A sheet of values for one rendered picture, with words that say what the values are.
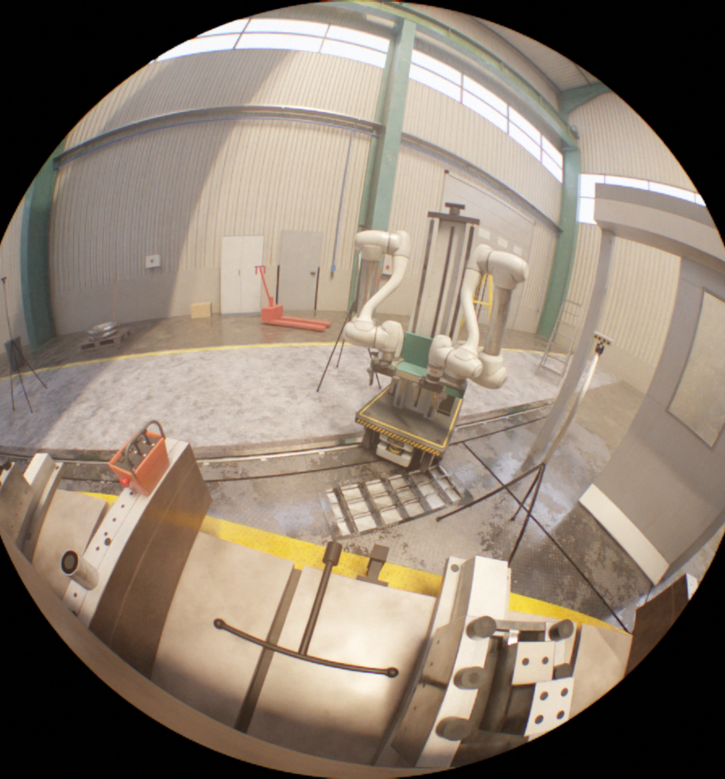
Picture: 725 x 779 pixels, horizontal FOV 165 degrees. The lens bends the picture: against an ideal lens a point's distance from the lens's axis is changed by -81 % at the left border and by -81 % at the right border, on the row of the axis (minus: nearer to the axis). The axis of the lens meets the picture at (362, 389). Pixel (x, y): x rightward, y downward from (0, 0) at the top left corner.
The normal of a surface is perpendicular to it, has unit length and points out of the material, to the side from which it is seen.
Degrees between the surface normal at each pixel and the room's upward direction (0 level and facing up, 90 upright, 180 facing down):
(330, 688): 0
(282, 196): 90
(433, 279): 90
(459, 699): 0
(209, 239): 90
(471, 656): 0
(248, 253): 90
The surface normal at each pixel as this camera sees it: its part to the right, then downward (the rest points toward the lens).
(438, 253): -0.47, 0.36
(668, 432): -0.93, 0.07
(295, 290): 0.35, 0.48
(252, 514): 0.12, -0.88
